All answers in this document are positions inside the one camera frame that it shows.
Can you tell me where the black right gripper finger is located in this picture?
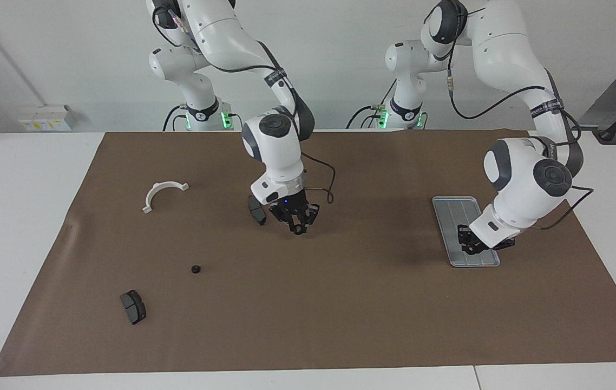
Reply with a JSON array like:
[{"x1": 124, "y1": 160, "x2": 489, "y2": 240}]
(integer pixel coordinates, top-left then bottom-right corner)
[
  {"x1": 302, "y1": 205, "x2": 320, "y2": 232},
  {"x1": 277, "y1": 214, "x2": 300, "y2": 235}
]

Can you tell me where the silver metal tray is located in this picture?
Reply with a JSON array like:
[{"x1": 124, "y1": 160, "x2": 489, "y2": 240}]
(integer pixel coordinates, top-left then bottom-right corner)
[{"x1": 431, "y1": 196, "x2": 501, "y2": 268}]

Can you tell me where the long dark brake pad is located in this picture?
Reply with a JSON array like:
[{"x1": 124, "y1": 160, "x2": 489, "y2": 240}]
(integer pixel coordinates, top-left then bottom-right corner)
[{"x1": 247, "y1": 195, "x2": 267, "y2": 226}]

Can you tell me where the brown paper mat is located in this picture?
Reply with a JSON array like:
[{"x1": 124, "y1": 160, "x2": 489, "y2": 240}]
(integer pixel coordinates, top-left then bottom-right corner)
[{"x1": 0, "y1": 129, "x2": 616, "y2": 377}]

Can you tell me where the short dark brake pad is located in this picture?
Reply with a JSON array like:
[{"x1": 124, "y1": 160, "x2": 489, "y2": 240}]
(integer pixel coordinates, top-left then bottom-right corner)
[{"x1": 120, "y1": 290, "x2": 147, "y2": 326}]

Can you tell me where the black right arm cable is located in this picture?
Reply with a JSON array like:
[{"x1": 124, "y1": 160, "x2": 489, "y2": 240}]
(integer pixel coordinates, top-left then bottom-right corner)
[{"x1": 151, "y1": 5, "x2": 336, "y2": 204}]

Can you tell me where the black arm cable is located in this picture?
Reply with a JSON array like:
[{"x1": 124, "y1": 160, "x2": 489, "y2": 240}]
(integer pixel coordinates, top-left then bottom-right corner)
[
  {"x1": 151, "y1": 5, "x2": 336, "y2": 204},
  {"x1": 446, "y1": 54, "x2": 594, "y2": 231}
]

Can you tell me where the black base cable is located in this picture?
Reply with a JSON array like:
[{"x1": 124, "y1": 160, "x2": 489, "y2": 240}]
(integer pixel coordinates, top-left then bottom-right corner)
[
  {"x1": 163, "y1": 105, "x2": 187, "y2": 132},
  {"x1": 346, "y1": 106, "x2": 382, "y2": 129}
]

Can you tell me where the white curved plastic bracket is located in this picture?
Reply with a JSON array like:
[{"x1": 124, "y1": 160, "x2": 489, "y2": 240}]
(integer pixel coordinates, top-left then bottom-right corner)
[{"x1": 142, "y1": 181, "x2": 190, "y2": 214}]

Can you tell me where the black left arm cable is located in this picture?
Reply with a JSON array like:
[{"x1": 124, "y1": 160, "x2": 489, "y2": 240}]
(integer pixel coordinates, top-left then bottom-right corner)
[{"x1": 446, "y1": 54, "x2": 594, "y2": 231}]

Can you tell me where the white wall socket box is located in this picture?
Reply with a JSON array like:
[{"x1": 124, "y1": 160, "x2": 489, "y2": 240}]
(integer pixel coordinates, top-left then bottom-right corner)
[{"x1": 17, "y1": 105, "x2": 77, "y2": 132}]

